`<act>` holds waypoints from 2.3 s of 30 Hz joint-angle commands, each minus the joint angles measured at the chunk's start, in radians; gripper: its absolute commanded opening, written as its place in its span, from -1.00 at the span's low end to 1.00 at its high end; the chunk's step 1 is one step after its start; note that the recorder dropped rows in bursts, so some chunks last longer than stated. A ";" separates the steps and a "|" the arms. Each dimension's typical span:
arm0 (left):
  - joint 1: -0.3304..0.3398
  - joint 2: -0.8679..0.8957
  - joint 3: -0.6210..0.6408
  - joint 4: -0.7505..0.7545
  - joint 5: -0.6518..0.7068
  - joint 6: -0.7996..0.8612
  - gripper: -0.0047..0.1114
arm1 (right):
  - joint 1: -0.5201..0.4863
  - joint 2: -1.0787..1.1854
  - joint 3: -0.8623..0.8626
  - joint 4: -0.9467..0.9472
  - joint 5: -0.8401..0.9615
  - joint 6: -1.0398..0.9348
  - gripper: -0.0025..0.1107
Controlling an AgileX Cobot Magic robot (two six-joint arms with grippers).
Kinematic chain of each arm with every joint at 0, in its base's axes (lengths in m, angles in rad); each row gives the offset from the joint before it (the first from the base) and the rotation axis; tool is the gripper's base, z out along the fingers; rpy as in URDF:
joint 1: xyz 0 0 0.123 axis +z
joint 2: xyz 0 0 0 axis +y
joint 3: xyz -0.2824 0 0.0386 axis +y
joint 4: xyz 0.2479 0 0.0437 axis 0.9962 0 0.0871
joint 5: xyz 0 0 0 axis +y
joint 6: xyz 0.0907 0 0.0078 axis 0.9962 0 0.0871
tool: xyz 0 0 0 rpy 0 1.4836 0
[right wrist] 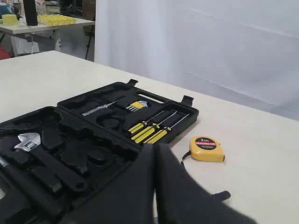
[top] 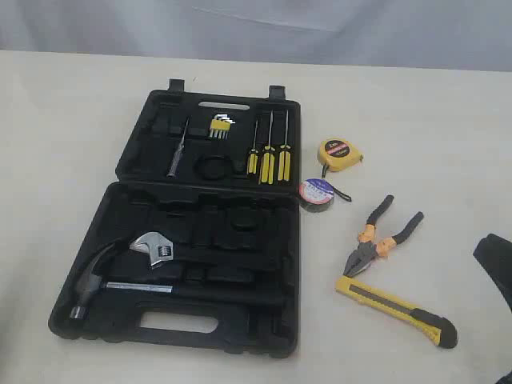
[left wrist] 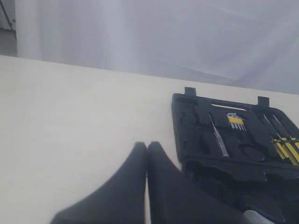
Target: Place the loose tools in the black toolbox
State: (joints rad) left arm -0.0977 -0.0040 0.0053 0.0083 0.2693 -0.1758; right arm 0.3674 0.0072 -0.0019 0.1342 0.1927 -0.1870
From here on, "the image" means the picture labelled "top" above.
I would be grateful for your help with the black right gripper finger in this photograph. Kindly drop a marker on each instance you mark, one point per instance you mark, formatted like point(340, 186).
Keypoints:
point(493, 253)

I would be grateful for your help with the yellow utility knife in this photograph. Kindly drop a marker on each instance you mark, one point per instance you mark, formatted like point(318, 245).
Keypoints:
point(439, 330)

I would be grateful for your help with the orange black handled pliers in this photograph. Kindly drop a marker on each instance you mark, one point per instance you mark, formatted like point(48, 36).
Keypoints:
point(368, 250)

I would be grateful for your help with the yellow tape measure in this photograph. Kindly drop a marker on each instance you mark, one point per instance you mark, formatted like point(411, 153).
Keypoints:
point(337, 154)

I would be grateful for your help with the black electrical tape roll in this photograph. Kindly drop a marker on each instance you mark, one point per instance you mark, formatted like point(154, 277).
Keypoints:
point(315, 195)

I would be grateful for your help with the black plastic tool case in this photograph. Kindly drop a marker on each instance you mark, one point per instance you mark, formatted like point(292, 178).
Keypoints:
point(212, 203)

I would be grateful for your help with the right yellow black screwdriver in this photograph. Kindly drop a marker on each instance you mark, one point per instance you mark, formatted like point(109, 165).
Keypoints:
point(284, 160)

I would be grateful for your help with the middle yellow black screwdriver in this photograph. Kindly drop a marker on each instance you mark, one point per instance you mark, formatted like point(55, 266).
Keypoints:
point(268, 157)

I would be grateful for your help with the small yellow black screwdriver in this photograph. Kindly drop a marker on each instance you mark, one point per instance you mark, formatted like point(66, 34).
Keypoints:
point(252, 161)

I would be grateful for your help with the yellow hex key set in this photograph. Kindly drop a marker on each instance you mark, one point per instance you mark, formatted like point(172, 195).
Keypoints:
point(220, 126)

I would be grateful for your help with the chrome adjustable wrench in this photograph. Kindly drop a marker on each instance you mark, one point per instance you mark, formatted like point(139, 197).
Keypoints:
point(160, 249)

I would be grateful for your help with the steel claw hammer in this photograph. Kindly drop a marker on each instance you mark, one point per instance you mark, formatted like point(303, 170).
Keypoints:
point(90, 283)

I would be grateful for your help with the clear handle tester screwdriver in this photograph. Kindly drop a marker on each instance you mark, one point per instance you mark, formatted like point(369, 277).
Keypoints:
point(178, 153)

